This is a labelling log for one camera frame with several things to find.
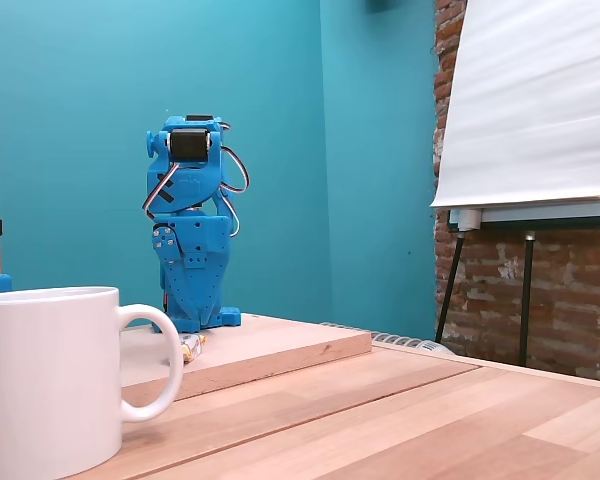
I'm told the white radiator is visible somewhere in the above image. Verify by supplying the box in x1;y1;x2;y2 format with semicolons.
319;321;454;355

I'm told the white ceramic mug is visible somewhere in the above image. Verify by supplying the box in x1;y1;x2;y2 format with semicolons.
0;285;185;480

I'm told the light wooden board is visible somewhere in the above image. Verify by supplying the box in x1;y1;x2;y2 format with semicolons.
119;312;374;404

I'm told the white yellow sweet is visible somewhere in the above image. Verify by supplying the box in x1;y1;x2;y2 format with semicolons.
179;333;210;364

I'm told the white flipchart on easel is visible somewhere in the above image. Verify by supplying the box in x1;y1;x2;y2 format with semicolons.
429;0;600;384

